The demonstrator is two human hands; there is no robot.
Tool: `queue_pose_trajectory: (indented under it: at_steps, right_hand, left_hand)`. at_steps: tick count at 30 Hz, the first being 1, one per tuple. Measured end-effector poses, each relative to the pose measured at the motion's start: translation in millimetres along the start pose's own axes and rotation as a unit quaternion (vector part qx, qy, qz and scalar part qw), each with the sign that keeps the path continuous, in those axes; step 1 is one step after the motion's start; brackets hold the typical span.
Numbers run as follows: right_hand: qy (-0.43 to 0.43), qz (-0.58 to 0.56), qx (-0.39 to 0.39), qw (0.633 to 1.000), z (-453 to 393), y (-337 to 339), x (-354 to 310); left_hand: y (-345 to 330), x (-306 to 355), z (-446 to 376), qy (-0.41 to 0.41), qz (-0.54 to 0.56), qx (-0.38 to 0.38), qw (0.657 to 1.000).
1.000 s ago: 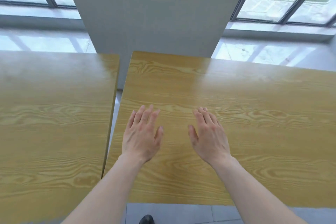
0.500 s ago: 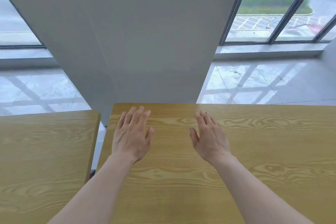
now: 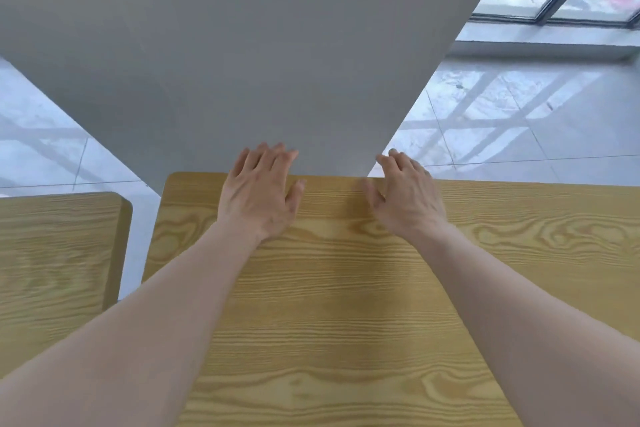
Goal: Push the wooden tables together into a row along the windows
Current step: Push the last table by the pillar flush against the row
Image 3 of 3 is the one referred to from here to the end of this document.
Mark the person's left hand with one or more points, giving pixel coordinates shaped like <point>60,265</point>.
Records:
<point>260,196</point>

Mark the person's right hand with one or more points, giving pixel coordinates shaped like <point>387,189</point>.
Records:
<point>410,201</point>

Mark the person's right forearm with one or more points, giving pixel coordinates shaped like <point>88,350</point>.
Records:
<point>525,331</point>

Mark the person's left forearm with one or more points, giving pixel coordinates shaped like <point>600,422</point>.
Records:
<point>125,351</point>

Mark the wooden table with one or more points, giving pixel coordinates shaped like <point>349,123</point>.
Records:
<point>350,316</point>
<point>50,266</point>

